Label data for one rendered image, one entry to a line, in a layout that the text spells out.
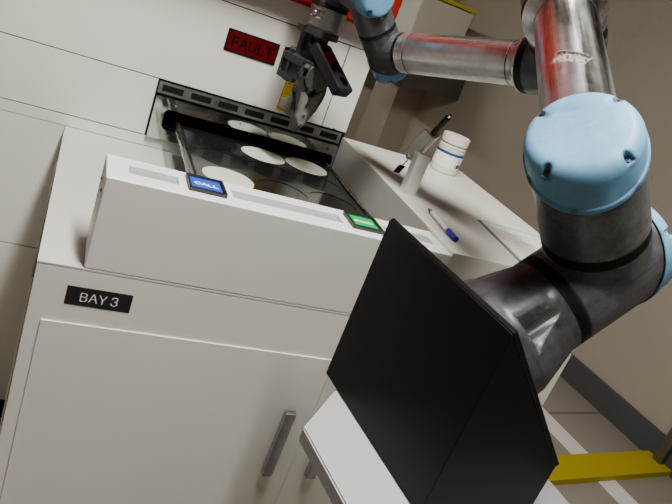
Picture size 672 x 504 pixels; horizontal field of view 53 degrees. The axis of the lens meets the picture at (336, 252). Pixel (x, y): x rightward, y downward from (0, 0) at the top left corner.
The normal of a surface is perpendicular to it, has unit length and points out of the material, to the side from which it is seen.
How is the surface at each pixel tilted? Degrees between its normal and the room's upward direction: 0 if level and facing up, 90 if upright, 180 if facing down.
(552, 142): 50
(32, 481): 90
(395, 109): 90
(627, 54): 90
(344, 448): 0
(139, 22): 90
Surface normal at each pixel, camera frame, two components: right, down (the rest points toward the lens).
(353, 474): 0.34, -0.87
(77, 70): 0.29, 0.45
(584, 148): -0.36, -0.58
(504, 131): -0.84, -0.12
